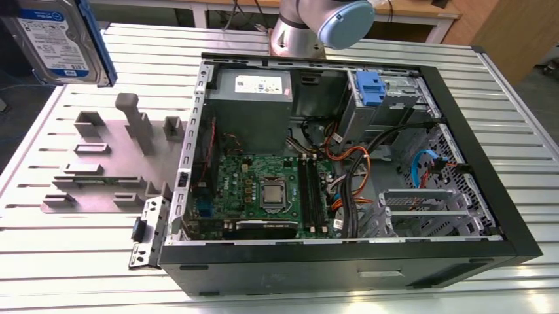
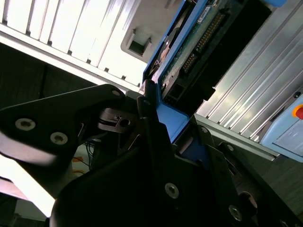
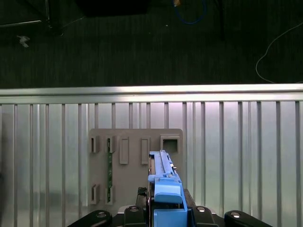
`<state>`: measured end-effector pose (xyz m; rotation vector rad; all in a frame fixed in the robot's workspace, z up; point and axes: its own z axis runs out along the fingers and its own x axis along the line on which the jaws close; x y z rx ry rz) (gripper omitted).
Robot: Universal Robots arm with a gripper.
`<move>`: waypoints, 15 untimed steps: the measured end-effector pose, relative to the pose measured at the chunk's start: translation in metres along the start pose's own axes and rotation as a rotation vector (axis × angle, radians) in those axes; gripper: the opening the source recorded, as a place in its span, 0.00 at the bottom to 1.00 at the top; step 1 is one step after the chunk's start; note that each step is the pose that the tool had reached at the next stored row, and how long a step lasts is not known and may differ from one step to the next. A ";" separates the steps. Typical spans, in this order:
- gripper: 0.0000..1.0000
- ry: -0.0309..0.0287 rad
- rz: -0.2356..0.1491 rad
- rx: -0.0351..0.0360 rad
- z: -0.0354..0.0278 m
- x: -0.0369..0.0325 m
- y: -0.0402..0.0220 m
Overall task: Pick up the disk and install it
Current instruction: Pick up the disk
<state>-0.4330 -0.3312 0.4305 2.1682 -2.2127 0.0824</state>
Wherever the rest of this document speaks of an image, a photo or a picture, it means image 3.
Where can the white paper scrap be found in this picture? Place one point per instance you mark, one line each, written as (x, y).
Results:
(23, 40)

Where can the green RAM stick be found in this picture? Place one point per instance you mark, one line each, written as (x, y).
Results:
(109, 170)

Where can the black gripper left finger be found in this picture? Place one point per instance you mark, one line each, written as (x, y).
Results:
(133, 218)

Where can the chair base chrome legs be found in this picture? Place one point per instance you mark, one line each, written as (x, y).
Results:
(55, 28)

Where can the hard disk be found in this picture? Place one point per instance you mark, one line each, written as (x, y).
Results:
(165, 189)

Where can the grey parts rack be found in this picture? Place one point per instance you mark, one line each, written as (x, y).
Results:
(132, 175)

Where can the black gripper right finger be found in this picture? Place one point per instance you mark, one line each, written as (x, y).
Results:
(203, 220)

